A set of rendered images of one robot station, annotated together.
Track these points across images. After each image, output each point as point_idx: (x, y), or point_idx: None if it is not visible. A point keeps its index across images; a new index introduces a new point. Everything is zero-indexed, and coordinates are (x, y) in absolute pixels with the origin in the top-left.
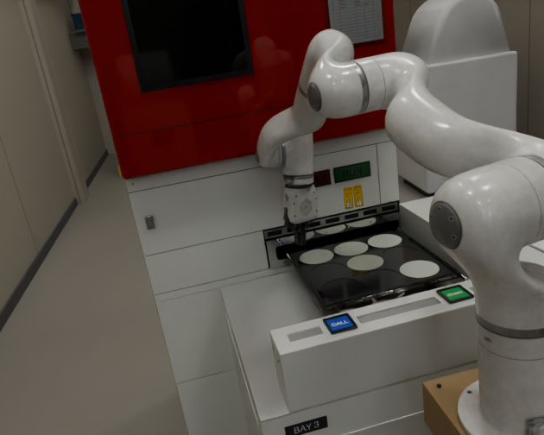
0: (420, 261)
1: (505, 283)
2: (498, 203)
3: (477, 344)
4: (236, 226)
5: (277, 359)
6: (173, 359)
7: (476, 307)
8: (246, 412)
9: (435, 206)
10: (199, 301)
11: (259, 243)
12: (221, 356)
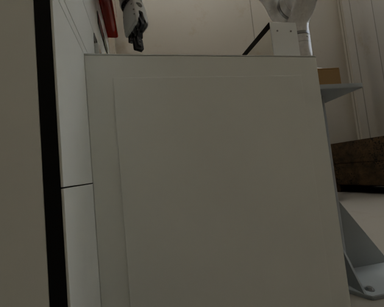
0: None
1: (312, 13)
2: None
3: (301, 42)
4: (86, 3)
5: (286, 33)
6: (62, 125)
7: (300, 28)
8: (176, 186)
9: None
10: (76, 50)
11: (92, 41)
12: (86, 155)
